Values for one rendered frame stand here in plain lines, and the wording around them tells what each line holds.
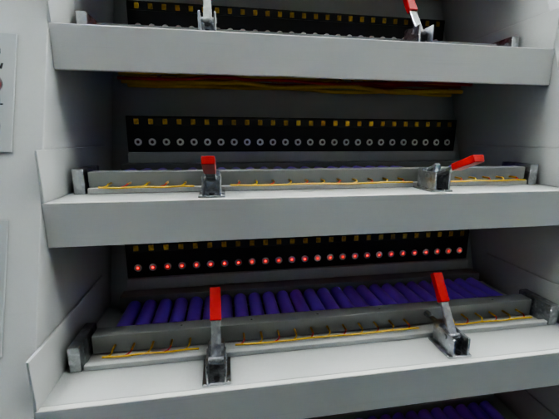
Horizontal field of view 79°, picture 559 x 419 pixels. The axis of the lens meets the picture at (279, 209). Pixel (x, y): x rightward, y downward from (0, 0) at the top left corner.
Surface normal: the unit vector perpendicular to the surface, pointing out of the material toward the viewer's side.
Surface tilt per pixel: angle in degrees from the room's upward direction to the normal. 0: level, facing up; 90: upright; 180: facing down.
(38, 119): 90
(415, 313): 109
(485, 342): 19
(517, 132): 90
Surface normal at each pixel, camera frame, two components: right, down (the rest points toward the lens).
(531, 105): -0.99, 0.03
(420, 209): 0.16, 0.21
